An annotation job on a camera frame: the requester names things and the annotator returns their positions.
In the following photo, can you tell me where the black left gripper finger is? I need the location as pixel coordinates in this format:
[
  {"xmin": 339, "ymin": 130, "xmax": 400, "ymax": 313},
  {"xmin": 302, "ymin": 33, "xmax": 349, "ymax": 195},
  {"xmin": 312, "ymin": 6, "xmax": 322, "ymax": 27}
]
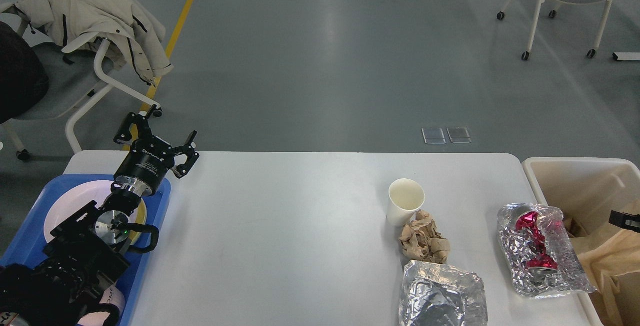
[
  {"xmin": 113, "ymin": 105, "xmax": 158, "ymax": 144},
  {"xmin": 170, "ymin": 132, "xmax": 200, "ymax": 179}
]

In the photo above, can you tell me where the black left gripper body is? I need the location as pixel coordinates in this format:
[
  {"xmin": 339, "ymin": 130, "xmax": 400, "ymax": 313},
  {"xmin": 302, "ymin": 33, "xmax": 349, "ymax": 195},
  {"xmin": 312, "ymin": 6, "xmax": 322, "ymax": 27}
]
[{"xmin": 114, "ymin": 137, "xmax": 175, "ymax": 197}]

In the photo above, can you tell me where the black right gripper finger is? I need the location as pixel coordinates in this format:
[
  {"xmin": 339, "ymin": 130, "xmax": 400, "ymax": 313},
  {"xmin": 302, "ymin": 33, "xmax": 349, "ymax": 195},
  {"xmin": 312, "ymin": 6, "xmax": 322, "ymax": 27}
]
[{"xmin": 608, "ymin": 210, "xmax": 640, "ymax": 233}]

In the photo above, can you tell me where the brown paper sheet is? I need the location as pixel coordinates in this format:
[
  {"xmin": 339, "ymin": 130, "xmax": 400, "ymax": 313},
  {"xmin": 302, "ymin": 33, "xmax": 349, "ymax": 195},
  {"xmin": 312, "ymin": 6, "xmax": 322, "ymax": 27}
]
[{"xmin": 569, "ymin": 219, "xmax": 640, "ymax": 326}]

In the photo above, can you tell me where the pink plate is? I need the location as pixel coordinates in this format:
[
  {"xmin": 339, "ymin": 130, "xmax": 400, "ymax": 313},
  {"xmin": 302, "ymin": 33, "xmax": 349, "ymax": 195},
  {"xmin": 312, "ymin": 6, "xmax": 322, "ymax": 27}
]
[{"xmin": 43, "ymin": 180, "xmax": 112, "ymax": 243}]

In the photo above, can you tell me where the clear plastic wrap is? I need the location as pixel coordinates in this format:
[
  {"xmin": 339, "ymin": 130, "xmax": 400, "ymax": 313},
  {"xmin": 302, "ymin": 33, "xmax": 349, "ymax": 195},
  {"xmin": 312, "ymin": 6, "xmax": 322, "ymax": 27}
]
[{"xmin": 496, "ymin": 203, "xmax": 597, "ymax": 299}]

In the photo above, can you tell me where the red foil wrapper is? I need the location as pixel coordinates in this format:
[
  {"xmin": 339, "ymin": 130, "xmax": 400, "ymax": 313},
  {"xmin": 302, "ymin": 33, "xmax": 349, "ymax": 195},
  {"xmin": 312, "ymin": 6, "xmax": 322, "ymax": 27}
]
[{"xmin": 514, "ymin": 211, "xmax": 558, "ymax": 272}]

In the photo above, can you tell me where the pink ribbed mug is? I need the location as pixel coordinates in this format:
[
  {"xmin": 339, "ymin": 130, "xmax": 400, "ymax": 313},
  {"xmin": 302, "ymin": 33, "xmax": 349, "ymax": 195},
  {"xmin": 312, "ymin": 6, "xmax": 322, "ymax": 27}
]
[{"xmin": 98, "ymin": 285, "xmax": 126, "ymax": 326}]

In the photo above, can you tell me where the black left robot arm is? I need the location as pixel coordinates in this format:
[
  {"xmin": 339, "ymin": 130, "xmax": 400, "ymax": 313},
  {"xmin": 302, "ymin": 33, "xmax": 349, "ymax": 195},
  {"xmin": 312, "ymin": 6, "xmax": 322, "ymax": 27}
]
[{"xmin": 1, "ymin": 105, "xmax": 199, "ymax": 326}]

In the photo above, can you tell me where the white plastic bin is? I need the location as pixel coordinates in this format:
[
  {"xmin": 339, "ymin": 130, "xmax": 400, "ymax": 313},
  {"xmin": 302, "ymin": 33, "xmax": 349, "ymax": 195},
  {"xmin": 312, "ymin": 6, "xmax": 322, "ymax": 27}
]
[{"xmin": 522, "ymin": 157, "xmax": 640, "ymax": 326}]

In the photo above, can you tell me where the yellow plate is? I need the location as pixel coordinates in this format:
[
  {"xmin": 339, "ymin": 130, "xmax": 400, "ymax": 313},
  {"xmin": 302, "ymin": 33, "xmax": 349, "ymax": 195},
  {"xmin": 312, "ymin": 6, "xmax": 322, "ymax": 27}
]
[{"xmin": 128, "ymin": 199, "xmax": 147, "ymax": 245}]

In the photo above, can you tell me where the white chair left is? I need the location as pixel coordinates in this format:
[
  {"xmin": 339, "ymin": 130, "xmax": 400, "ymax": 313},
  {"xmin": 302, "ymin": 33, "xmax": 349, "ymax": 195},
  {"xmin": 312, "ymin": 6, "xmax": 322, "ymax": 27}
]
[{"xmin": 16, "ymin": 32, "xmax": 163, "ymax": 153}]

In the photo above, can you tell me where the black bag on chair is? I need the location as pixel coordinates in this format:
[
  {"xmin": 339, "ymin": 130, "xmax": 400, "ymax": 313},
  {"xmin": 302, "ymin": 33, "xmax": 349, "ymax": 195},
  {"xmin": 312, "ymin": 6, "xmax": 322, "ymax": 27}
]
[{"xmin": 0, "ymin": 22, "xmax": 50, "ymax": 123}]

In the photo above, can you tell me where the blue plastic tray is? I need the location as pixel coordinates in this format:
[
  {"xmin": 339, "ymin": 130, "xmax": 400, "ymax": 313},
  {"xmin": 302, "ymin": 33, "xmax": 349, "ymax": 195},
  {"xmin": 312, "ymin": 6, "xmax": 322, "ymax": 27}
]
[{"xmin": 1, "ymin": 174, "xmax": 151, "ymax": 326}]

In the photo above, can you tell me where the beige jacket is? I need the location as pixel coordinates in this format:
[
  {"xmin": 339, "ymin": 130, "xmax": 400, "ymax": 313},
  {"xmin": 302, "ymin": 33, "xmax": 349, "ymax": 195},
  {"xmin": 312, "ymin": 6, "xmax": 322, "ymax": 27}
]
[{"xmin": 14, "ymin": 0, "xmax": 173, "ymax": 82}]

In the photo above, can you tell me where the white bar on floor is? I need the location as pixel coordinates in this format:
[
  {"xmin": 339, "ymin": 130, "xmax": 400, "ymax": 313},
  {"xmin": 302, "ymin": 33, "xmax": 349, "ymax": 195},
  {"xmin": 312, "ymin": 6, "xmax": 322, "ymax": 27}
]
[{"xmin": 612, "ymin": 51, "xmax": 640, "ymax": 61}]

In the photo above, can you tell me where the right clear floor plate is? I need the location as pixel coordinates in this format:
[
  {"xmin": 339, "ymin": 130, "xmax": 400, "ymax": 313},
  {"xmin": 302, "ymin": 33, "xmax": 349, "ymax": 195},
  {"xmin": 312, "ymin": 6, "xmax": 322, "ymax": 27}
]
[{"xmin": 446, "ymin": 126, "xmax": 472, "ymax": 143}]

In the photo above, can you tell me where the clear floor plate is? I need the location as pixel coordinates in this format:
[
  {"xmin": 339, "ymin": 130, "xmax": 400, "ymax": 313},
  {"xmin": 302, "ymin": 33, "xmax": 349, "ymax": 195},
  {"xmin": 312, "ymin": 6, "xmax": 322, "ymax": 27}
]
[
  {"xmin": 422, "ymin": 127, "xmax": 447, "ymax": 145},
  {"xmin": 446, "ymin": 126, "xmax": 472, "ymax": 143}
]

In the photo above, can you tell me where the crumpled brown paper ball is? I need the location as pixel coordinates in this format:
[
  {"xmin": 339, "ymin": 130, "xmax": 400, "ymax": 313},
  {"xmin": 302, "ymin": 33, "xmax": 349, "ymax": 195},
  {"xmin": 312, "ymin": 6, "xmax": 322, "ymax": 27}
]
[{"xmin": 398, "ymin": 210, "xmax": 451, "ymax": 264}]

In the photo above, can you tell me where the silver foil bag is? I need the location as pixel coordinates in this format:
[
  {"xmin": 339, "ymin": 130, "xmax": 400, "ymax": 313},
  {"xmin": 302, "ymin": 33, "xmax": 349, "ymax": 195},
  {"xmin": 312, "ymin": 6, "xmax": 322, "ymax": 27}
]
[{"xmin": 398, "ymin": 260, "xmax": 489, "ymax": 326}]

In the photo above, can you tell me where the left clear floor plate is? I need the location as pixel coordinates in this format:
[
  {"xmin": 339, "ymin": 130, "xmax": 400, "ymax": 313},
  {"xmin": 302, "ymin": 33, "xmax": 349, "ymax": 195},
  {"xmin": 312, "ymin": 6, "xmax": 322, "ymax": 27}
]
[{"xmin": 422, "ymin": 127, "xmax": 447, "ymax": 145}]

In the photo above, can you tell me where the white paper cup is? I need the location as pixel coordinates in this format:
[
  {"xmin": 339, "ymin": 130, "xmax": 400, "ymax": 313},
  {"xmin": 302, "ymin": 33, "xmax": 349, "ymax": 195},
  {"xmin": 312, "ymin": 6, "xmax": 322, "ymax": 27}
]
[{"xmin": 386, "ymin": 178, "xmax": 425, "ymax": 227}]

